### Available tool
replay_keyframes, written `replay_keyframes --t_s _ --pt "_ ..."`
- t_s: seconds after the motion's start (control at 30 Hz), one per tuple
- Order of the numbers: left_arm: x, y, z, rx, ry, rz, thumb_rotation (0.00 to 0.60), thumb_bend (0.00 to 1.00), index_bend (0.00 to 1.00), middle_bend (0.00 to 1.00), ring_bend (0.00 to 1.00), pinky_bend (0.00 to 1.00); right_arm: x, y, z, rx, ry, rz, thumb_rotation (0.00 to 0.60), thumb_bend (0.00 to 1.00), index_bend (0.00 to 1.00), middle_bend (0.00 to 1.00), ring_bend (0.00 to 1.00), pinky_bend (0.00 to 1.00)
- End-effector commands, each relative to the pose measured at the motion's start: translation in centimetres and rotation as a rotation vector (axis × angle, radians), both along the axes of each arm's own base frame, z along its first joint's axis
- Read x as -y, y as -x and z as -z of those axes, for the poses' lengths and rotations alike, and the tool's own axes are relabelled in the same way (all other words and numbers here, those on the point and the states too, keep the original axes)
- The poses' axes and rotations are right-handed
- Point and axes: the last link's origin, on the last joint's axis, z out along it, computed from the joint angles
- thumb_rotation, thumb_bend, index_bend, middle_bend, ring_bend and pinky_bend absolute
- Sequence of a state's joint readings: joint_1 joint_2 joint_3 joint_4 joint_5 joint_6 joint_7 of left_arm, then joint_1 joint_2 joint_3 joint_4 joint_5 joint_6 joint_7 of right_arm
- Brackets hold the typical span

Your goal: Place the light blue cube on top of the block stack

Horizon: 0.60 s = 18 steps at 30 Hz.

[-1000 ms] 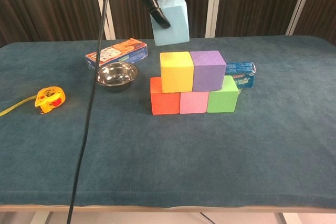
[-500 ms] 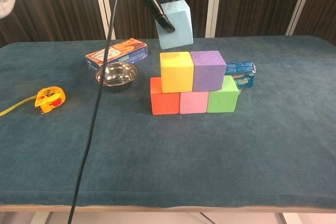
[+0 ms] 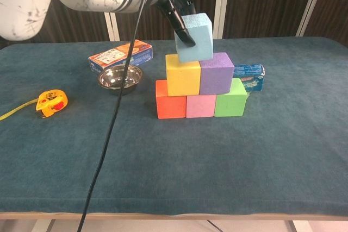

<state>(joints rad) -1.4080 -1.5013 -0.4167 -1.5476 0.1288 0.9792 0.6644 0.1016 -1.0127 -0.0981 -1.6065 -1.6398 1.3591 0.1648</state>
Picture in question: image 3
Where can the purple foam block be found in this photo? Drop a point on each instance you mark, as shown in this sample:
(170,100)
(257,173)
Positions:
(216,75)

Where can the yellow foam block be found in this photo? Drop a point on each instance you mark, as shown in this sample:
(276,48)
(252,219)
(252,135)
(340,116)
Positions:
(182,78)

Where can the light blue foam block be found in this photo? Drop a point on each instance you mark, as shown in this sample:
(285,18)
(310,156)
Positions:
(197,41)

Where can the dark blue table cloth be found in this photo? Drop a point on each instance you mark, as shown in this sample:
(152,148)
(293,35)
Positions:
(190,161)

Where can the blue toothpaste box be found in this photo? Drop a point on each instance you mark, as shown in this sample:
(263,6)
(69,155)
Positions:
(251,78)

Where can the green foam block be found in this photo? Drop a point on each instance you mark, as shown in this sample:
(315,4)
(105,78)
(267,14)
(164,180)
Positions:
(229,101)

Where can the yellow tape measure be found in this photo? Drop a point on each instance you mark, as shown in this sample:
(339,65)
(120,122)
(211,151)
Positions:
(51,103)

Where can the stainless steel bowl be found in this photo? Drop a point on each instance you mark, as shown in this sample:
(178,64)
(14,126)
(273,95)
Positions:
(117,78)

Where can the pink foam block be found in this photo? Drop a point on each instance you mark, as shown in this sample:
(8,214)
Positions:
(200,106)

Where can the white partition post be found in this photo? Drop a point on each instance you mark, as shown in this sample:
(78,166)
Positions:
(112,27)
(221,3)
(310,6)

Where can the orange blue cookie box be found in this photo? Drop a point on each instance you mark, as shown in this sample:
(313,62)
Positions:
(114,55)

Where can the orange foam block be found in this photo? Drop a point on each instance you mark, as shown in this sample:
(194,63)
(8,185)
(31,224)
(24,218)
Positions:
(170,104)

